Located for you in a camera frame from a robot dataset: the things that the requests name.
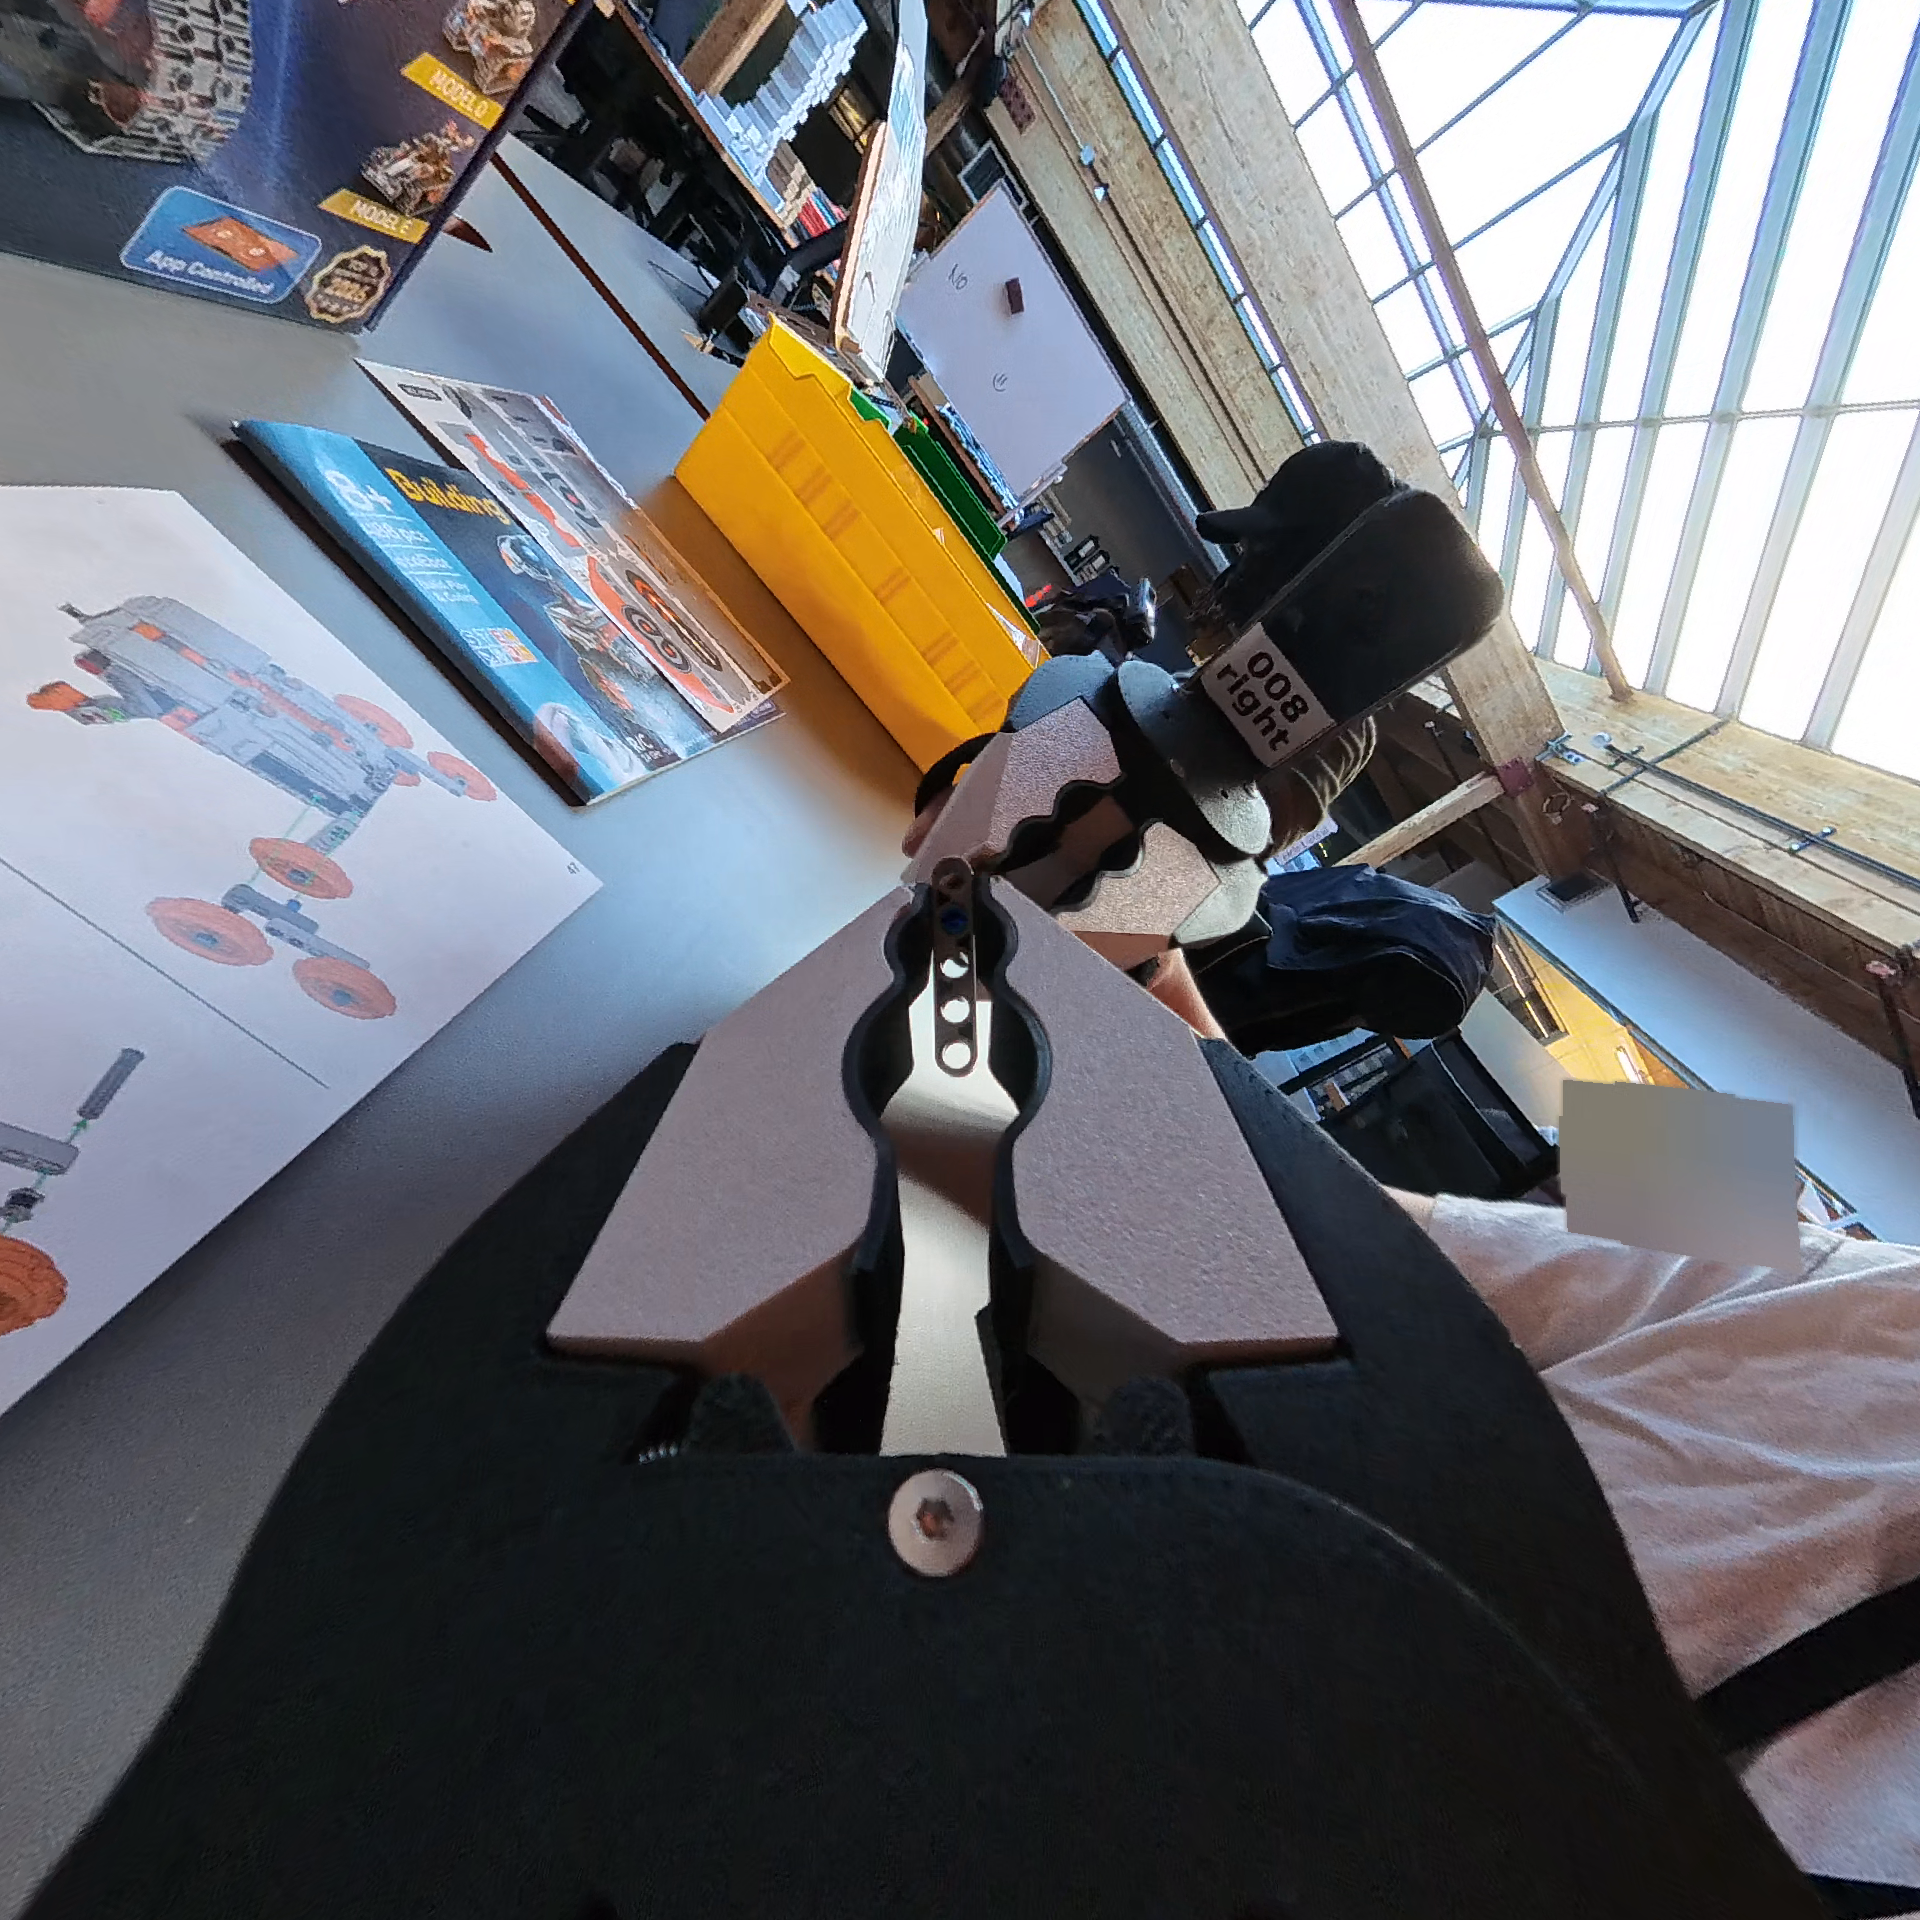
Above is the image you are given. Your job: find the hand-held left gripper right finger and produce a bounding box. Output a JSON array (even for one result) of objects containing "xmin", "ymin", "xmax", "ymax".
[{"xmin": 977, "ymin": 874, "xmax": 1345, "ymax": 1454}]

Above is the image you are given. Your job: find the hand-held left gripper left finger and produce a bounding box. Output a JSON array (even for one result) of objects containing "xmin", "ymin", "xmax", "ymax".
[{"xmin": 545, "ymin": 883, "xmax": 935, "ymax": 1454}]

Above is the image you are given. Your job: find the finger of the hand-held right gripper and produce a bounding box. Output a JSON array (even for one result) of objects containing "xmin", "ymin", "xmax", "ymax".
[
  {"xmin": 903, "ymin": 709, "xmax": 1146, "ymax": 890},
  {"xmin": 1047, "ymin": 822, "xmax": 1225, "ymax": 951}
]

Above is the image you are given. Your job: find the grey holed building beam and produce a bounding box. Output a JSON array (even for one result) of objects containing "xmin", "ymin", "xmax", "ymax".
[{"xmin": 926, "ymin": 858, "xmax": 991, "ymax": 1077}]

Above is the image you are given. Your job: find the grey desk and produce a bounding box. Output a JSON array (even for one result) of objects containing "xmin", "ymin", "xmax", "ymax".
[{"xmin": 0, "ymin": 135, "xmax": 1051, "ymax": 1920}]

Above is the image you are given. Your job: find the dark blue jacket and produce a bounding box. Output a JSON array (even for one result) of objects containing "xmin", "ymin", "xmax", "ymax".
[{"xmin": 1200, "ymin": 867, "xmax": 1502, "ymax": 1051}]

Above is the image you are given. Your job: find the yellow plastic bin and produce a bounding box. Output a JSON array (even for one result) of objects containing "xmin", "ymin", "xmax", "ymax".
[{"xmin": 675, "ymin": 315, "xmax": 1047, "ymax": 774}]

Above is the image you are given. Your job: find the green plastic bin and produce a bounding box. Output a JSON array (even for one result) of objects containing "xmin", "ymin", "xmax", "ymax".
[{"xmin": 848, "ymin": 381, "xmax": 1011, "ymax": 561}]

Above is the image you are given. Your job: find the open white instruction booklet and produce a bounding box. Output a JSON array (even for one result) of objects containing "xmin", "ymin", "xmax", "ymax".
[{"xmin": 0, "ymin": 484, "xmax": 607, "ymax": 1420}]

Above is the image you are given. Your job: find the skylight window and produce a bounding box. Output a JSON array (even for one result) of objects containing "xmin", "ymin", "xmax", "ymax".
[{"xmin": 1080, "ymin": 0, "xmax": 1920, "ymax": 781}]

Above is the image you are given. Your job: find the whiteboard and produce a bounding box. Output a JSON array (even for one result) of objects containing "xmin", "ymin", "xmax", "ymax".
[{"xmin": 897, "ymin": 183, "xmax": 1129, "ymax": 506}]

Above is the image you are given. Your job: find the person's white shirt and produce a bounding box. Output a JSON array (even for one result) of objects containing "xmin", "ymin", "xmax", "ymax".
[{"xmin": 1425, "ymin": 1191, "xmax": 1920, "ymax": 1893}]

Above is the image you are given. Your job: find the wooden easel with sheet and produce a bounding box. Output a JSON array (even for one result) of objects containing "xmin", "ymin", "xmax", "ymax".
[{"xmin": 832, "ymin": 0, "xmax": 932, "ymax": 378}]

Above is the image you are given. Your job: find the printed sticker sheet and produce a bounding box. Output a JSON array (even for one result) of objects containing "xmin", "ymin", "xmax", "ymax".
[{"xmin": 358, "ymin": 359, "xmax": 790, "ymax": 737}]

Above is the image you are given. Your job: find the blue cover manual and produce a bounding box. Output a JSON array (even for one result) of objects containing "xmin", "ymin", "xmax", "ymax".
[{"xmin": 231, "ymin": 421, "xmax": 785, "ymax": 809}]

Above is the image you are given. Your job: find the blue robot kit box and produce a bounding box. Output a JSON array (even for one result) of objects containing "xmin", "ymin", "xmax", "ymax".
[{"xmin": 0, "ymin": 0, "xmax": 602, "ymax": 331}]

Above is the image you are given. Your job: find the black shoulder strap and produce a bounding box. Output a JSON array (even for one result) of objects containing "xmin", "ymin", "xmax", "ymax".
[{"xmin": 1697, "ymin": 1612, "xmax": 1920, "ymax": 1758}]

